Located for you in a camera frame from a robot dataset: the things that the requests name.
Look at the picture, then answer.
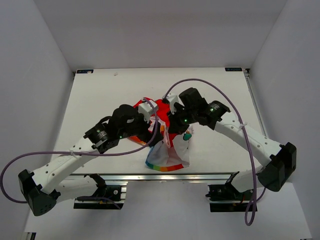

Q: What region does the blue corner label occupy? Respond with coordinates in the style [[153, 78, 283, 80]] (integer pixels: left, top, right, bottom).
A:
[[76, 69, 94, 74], [224, 67, 243, 72]]

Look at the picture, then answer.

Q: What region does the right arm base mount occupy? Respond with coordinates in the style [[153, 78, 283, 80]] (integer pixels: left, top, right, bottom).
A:
[[205, 171, 259, 214]]

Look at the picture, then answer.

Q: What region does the colourful children's zip jacket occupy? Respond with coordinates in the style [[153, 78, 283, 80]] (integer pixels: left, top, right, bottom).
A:
[[127, 96, 195, 173]]

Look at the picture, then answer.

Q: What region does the aluminium front rail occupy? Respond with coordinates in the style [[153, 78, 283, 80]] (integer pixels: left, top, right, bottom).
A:
[[44, 172, 285, 183]]

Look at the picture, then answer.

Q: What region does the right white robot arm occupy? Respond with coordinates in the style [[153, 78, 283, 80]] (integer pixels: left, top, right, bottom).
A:
[[163, 87, 297, 200]]

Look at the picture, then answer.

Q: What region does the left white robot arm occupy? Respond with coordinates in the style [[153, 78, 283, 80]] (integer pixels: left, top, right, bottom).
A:
[[18, 100, 159, 217]]

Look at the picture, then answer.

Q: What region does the right blue corner label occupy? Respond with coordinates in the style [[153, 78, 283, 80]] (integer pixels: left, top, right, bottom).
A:
[[224, 67, 243, 72]]

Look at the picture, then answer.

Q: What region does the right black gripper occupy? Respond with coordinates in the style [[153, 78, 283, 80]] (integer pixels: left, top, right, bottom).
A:
[[166, 105, 197, 135]]

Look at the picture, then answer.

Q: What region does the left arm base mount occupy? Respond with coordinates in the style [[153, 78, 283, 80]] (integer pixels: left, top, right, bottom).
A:
[[73, 173, 127, 210]]

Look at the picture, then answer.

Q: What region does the left blue corner label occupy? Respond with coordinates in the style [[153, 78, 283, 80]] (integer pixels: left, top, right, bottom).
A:
[[76, 69, 94, 74]]

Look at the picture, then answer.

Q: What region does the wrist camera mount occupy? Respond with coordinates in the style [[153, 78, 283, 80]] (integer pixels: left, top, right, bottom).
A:
[[138, 100, 159, 123], [162, 93, 179, 114]]

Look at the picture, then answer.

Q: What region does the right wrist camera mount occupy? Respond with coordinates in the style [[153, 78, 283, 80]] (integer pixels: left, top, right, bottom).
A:
[[162, 93, 179, 114]]

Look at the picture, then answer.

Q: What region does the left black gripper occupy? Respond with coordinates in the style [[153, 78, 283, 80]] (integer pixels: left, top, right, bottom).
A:
[[118, 106, 164, 147]]

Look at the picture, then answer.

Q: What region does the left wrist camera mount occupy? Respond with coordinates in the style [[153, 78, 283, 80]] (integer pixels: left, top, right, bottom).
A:
[[138, 100, 159, 123]]

